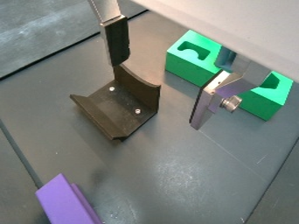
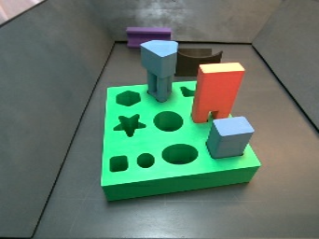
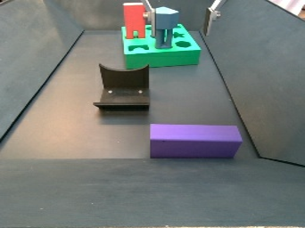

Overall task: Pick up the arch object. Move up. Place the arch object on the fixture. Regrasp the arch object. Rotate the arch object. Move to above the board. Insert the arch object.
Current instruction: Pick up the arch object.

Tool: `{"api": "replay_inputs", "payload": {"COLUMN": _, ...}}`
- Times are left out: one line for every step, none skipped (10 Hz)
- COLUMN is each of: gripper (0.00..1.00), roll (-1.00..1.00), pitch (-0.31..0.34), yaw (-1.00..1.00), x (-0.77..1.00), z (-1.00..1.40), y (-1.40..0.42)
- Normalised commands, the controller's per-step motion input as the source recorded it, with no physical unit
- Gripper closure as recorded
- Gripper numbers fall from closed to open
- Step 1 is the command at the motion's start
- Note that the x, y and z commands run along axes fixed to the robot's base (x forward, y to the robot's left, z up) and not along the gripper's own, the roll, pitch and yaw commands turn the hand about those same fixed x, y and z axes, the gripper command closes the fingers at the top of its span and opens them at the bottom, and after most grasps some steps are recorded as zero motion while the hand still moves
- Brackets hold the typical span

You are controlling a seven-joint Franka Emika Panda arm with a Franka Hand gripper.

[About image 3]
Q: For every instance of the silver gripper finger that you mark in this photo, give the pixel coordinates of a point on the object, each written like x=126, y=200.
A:
x=150, y=16
x=213, y=14

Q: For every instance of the purple arch block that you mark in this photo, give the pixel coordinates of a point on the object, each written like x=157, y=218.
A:
x=193, y=141

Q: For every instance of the red arch block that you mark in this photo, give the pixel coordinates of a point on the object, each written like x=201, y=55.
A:
x=134, y=20

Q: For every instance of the black curved fixture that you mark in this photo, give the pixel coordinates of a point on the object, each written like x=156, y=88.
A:
x=125, y=88

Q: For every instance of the blue pentagon peg block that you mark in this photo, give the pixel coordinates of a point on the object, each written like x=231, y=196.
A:
x=168, y=19

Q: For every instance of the green shape sorter base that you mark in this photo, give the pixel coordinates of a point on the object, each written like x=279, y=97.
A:
x=141, y=52

